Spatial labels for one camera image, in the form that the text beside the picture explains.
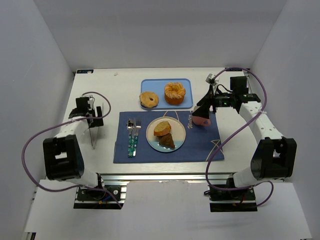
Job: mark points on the fork with green handle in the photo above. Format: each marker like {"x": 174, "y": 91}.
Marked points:
{"x": 136, "y": 136}

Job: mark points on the sliced toast bread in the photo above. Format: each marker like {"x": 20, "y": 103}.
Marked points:
{"x": 161, "y": 129}

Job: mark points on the brown croissant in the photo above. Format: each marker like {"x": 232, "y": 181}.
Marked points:
{"x": 166, "y": 141}

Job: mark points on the blue plastic tray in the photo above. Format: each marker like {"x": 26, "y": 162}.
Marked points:
{"x": 157, "y": 86}

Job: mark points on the white and blue plate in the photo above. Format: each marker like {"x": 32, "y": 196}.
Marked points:
{"x": 177, "y": 131}

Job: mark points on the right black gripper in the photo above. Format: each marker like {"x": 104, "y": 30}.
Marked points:
{"x": 212, "y": 100}

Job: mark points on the round bagel bread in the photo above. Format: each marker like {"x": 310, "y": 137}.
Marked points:
{"x": 149, "y": 99}

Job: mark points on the blue cloth placemat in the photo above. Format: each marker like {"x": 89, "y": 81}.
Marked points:
{"x": 196, "y": 146}

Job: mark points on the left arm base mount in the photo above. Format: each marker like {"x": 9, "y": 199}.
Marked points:
{"x": 114, "y": 199}

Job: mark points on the left blue label sticker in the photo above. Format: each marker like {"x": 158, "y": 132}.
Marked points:
{"x": 84, "y": 71}

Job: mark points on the metal tongs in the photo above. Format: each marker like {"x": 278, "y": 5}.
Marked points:
{"x": 94, "y": 132}

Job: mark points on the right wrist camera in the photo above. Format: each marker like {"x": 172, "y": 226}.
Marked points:
{"x": 212, "y": 80}

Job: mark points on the round orange sugared bun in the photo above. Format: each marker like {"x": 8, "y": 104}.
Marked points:
{"x": 174, "y": 93}

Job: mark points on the spoon with green handle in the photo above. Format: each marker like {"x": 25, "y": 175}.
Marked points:
{"x": 130, "y": 127}

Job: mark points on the aluminium table edge rail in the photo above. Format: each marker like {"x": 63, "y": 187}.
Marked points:
{"x": 161, "y": 177}

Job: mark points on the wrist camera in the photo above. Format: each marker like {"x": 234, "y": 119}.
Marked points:
{"x": 212, "y": 80}
{"x": 91, "y": 102}

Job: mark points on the pink mug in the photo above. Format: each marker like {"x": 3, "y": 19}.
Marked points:
{"x": 200, "y": 121}

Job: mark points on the right blue label sticker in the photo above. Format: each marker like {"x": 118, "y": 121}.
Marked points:
{"x": 233, "y": 69}

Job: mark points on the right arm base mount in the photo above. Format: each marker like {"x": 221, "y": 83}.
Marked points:
{"x": 224, "y": 200}

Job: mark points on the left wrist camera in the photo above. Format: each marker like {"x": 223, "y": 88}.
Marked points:
{"x": 91, "y": 102}

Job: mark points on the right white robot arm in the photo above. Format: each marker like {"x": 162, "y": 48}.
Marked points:
{"x": 275, "y": 155}

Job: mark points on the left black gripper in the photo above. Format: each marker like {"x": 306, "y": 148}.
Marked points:
{"x": 98, "y": 116}

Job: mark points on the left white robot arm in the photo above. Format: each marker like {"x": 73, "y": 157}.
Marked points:
{"x": 62, "y": 153}

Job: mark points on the blue label sticker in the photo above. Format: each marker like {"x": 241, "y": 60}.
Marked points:
{"x": 233, "y": 69}
{"x": 84, "y": 71}

